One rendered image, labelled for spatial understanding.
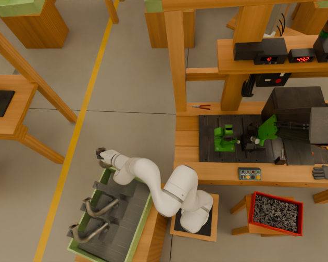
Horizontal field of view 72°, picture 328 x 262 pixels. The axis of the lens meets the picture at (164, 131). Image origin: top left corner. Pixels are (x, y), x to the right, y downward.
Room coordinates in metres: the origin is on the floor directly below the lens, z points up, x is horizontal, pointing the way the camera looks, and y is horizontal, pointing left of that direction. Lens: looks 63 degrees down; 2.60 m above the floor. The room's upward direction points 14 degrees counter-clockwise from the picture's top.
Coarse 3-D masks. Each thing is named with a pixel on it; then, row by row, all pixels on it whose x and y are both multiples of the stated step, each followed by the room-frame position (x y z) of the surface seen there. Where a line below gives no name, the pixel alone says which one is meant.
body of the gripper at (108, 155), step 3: (108, 150) 0.61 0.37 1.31; (111, 150) 0.61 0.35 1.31; (114, 150) 0.61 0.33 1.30; (102, 153) 0.58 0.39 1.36; (105, 153) 0.58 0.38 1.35; (108, 153) 0.58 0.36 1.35; (111, 153) 0.57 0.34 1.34; (114, 153) 0.57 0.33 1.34; (117, 153) 0.57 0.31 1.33; (102, 156) 0.56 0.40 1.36; (105, 156) 0.55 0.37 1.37; (108, 156) 0.55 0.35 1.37; (111, 156) 0.54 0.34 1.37; (105, 159) 0.54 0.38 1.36; (108, 159) 0.53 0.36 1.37; (111, 159) 0.53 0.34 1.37; (105, 162) 0.53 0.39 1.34; (108, 162) 0.52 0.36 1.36; (111, 162) 0.51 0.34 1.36
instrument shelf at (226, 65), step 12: (288, 36) 0.95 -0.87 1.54; (300, 36) 0.93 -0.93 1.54; (312, 36) 0.91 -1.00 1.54; (228, 48) 0.98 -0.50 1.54; (288, 48) 0.86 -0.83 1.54; (300, 48) 0.84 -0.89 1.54; (228, 60) 0.89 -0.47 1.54; (240, 60) 0.86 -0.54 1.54; (252, 60) 0.84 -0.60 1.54; (228, 72) 0.82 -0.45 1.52; (240, 72) 0.80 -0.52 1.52; (252, 72) 0.78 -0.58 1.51; (264, 72) 0.76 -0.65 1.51; (276, 72) 0.74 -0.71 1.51; (288, 72) 0.72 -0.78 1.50
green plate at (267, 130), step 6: (270, 120) 0.58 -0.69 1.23; (276, 120) 0.55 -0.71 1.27; (264, 126) 0.58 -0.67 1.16; (270, 126) 0.54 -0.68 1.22; (276, 126) 0.51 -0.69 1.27; (258, 132) 0.58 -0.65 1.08; (264, 132) 0.54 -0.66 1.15; (270, 132) 0.51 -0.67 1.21; (264, 138) 0.50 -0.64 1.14; (270, 138) 0.50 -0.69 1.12
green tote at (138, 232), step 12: (108, 168) 0.65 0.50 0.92; (96, 192) 0.48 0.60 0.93; (96, 204) 0.42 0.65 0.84; (84, 216) 0.33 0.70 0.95; (144, 216) 0.24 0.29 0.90; (84, 228) 0.26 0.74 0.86; (72, 240) 0.19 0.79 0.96; (132, 240) 0.10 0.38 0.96; (84, 252) 0.11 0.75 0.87; (132, 252) 0.03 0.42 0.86
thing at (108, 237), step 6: (90, 222) 0.26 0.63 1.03; (96, 222) 0.26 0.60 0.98; (90, 228) 0.23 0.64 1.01; (96, 228) 0.23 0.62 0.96; (108, 228) 0.21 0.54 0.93; (114, 228) 0.21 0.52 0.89; (72, 234) 0.20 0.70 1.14; (84, 234) 0.20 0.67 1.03; (102, 234) 0.18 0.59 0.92; (108, 234) 0.18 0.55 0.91; (114, 234) 0.17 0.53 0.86; (96, 240) 0.16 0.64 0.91; (102, 240) 0.15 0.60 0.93; (108, 240) 0.14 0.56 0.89
